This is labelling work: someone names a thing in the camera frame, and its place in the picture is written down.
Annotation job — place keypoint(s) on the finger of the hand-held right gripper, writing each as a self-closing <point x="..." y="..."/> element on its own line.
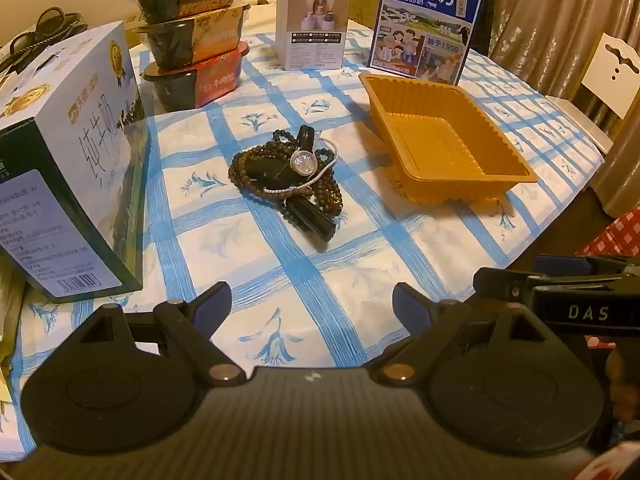
<point x="580" y="265"/>
<point x="505" y="286"/>

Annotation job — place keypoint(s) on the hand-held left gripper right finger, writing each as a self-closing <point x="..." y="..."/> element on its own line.
<point x="410" y="306"/>

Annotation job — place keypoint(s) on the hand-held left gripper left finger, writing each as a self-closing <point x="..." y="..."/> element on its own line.
<point x="212" y="306"/>

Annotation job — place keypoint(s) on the orange plastic tray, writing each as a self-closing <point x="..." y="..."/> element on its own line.
<point x="440" y="145"/>

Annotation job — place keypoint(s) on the person's right hand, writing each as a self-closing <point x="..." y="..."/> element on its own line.
<point x="624" y="385"/>

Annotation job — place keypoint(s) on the red checked cloth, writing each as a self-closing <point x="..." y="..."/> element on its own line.
<point x="617" y="237"/>

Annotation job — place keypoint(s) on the blue checked tablecloth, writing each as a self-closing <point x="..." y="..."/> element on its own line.
<point x="250" y="265"/>

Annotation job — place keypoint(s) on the white wooden chair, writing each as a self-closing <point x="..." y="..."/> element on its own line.
<point x="612" y="75"/>

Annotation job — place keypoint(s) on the large white green milk box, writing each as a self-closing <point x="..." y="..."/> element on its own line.
<point x="65" y="160"/>

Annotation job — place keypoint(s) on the beige shiny curtain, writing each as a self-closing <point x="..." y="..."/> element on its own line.
<point x="550" y="5"/>

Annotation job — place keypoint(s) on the yellow instant meal bowl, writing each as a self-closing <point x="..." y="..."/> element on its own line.
<point x="195" y="40"/>

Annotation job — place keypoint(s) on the blue milk box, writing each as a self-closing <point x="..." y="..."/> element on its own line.
<point x="425" y="20"/>

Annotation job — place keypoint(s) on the small white product box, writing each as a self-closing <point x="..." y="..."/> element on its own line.
<point x="312" y="30"/>

